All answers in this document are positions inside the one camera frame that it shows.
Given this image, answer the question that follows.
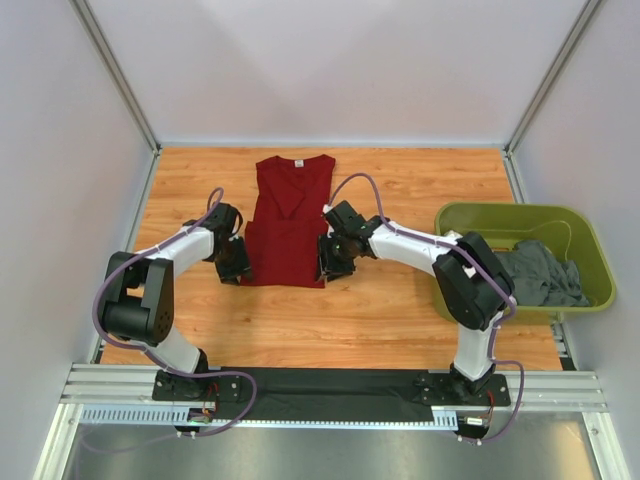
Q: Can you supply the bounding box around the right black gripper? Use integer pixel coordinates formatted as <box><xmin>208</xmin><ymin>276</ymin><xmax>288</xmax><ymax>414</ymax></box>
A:
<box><xmin>315</xmin><ymin>234</ymin><xmax>356</xmax><ymax>283</ymax></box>

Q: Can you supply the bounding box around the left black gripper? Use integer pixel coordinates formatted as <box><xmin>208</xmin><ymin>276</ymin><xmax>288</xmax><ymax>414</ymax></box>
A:
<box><xmin>212</xmin><ymin>237</ymin><xmax>253</xmax><ymax>288</ymax></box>

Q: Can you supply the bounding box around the red t-shirt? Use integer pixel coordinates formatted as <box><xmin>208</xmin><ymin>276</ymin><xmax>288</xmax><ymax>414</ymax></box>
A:
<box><xmin>241</xmin><ymin>155</ymin><xmax>336</xmax><ymax>289</ymax></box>

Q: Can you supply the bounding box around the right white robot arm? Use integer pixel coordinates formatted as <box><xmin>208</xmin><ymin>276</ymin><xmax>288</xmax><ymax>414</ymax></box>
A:
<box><xmin>317</xmin><ymin>201</ymin><xmax>515</xmax><ymax>404</ymax></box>

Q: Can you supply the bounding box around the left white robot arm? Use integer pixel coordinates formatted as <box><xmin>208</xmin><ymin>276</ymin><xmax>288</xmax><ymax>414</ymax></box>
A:
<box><xmin>95</xmin><ymin>203</ymin><xmax>251</xmax><ymax>402</ymax></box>

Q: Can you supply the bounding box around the black cloth strip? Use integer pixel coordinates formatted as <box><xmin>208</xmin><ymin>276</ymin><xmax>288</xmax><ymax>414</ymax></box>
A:
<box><xmin>218</xmin><ymin>367</ymin><xmax>433</xmax><ymax>421</ymax></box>

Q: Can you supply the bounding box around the green plastic bin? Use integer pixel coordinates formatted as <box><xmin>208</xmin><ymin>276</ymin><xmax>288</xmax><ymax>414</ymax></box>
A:
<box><xmin>434</xmin><ymin>202</ymin><xmax>616</xmax><ymax>325</ymax></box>

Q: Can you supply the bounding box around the grey t-shirt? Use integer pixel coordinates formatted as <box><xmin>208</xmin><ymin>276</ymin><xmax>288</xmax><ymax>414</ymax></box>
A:
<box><xmin>496</xmin><ymin>240</ymin><xmax>590</xmax><ymax>307</ymax></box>

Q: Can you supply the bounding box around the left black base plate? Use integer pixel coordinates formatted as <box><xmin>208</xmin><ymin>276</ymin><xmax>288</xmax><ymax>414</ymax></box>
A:
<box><xmin>151</xmin><ymin>370</ymin><xmax>257</xmax><ymax>404</ymax></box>

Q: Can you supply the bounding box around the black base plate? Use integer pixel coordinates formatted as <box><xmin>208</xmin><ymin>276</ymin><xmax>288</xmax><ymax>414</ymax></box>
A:
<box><xmin>413</xmin><ymin>370</ymin><xmax>511</xmax><ymax>407</ymax></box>
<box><xmin>151</xmin><ymin>370</ymin><xmax>257</xmax><ymax>404</ymax></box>

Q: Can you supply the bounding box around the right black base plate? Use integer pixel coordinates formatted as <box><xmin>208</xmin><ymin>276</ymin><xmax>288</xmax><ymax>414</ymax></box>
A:
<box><xmin>413</xmin><ymin>370</ymin><xmax>511</xmax><ymax>407</ymax></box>

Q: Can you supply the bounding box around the aluminium mounting rail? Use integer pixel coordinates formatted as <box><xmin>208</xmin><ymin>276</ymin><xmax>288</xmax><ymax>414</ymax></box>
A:
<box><xmin>60</xmin><ymin>364</ymin><xmax>608</xmax><ymax>413</ymax></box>

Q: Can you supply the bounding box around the slotted cable duct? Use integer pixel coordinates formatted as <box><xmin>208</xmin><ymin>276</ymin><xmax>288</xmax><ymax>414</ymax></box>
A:
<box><xmin>78</xmin><ymin>404</ymin><xmax>458</xmax><ymax>432</ymax></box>

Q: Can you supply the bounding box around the left aluminium frame post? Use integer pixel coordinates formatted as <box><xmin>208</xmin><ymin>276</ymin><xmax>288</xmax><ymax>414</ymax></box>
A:
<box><xmin>69</xmin><ymin>0</ymin><xmax>161</xmax><ymax>154</ymax></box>

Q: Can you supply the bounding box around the aluminium frame post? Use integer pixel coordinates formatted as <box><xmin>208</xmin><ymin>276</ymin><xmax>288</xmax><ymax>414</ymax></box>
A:
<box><xmin>69</xmin><ymin>0</ymin><xmax>161</xmax><ymax>154</ymax></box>
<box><xmin>504</xmin><ymin>0</ymin><xmax>606</xmax><ymax>154</ymax></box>

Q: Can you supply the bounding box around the right aluminium frame post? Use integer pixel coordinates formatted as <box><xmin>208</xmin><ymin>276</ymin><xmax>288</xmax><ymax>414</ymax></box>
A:
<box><xmin>504</xmin><ymin>0</ymin><xmax>606</xmax><ymax>154</ymax></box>

